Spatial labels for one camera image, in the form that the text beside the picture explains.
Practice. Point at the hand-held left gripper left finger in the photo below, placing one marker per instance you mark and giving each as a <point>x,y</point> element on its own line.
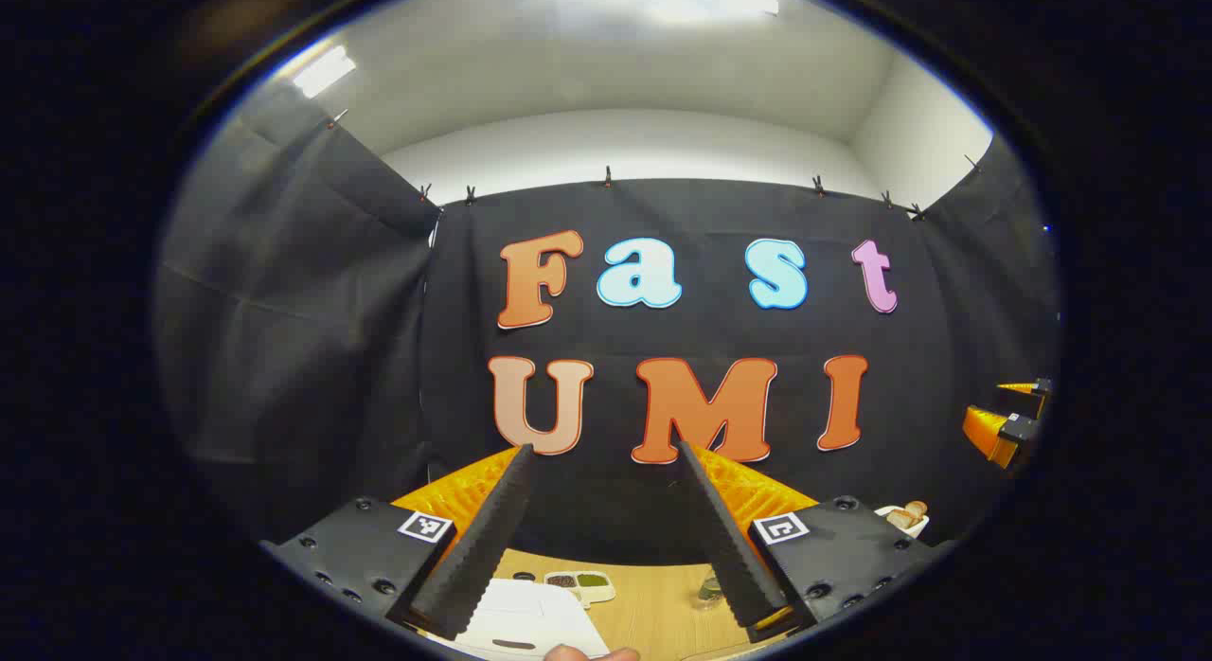
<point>473,547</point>

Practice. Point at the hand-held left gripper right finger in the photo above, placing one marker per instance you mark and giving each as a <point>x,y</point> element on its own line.
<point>734,557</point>

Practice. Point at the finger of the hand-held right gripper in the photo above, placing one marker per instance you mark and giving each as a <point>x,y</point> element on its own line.
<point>1042,388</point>
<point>1021,426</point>

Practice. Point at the white rice cooker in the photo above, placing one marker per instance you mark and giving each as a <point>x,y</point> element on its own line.
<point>530,618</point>

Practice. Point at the clear plastic water bottle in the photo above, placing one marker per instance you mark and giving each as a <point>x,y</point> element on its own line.
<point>710,590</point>

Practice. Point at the white divided grain dish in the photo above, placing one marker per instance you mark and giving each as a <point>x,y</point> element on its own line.
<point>579,597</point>

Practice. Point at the toast bread slice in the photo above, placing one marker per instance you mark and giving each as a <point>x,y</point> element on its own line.
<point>900,519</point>
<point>916,508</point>

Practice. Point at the white toaster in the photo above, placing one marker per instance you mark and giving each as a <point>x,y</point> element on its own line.
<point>911,527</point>

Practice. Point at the black backdrop cloth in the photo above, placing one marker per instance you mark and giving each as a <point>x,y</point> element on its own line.
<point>379,311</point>

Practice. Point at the row of black backdrop clips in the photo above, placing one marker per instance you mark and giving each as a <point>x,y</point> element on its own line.
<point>608,177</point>

